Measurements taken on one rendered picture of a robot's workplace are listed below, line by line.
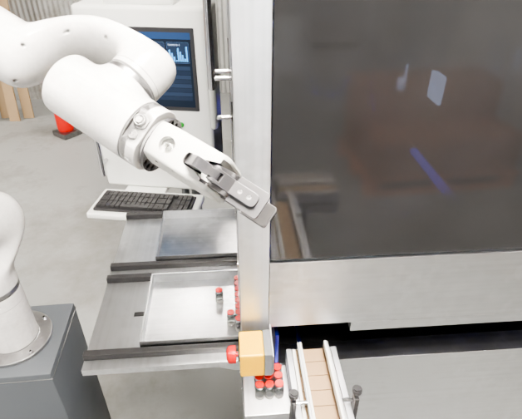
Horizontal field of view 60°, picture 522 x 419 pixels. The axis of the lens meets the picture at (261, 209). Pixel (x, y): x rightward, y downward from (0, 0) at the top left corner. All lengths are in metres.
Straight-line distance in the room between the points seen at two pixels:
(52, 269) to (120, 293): 1.65
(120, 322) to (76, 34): 0.86
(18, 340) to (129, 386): 1.03
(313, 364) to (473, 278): 0.42
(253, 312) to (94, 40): 0.66
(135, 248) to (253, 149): 0.86
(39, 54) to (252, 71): 0.31
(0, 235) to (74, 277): 1.77
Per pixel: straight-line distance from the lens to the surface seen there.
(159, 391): 2.26
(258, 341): 1.04
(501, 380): 1.49
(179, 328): 1.28
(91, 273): 2.93
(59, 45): 0.70
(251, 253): 0.93
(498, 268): 1.14
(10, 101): 5.36
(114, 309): 1.38
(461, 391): 1.47
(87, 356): 1.26
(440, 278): 1.10
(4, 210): 1.19
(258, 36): 0.74
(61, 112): 0.63
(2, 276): 1.24
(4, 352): 1.39
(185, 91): 1.81
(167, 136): 0.54
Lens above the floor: 1.83
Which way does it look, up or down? 34 degrees down
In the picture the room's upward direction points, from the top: straight up
